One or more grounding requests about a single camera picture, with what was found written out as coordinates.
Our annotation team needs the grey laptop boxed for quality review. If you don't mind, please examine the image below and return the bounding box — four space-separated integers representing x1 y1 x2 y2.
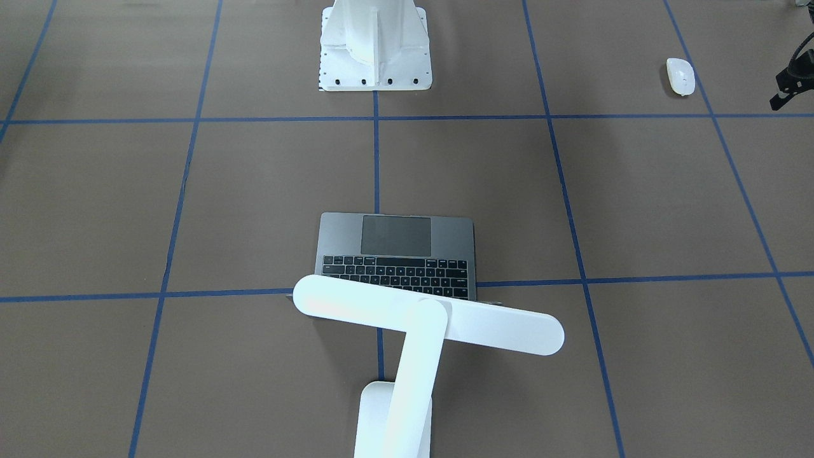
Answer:
315 212 477 300

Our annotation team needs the white desk lamp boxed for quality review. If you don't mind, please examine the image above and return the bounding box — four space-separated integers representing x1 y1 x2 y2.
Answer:
291 275 566 457

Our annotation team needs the white computer mouse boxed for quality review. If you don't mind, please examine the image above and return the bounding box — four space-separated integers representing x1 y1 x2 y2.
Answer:
665 58 696 97

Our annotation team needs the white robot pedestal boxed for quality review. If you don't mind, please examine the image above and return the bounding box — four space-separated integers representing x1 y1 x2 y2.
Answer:
318 1 433 91

